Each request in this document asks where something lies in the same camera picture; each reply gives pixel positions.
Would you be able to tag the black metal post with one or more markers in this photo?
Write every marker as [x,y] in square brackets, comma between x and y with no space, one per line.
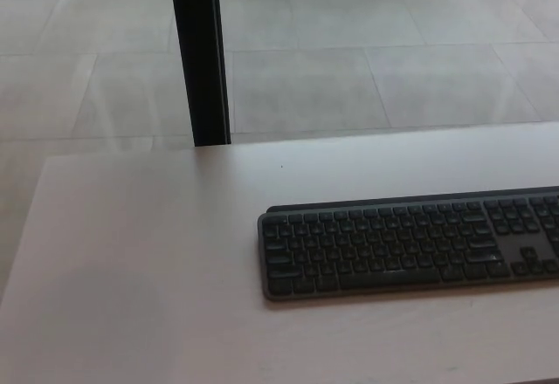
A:
[201,52]

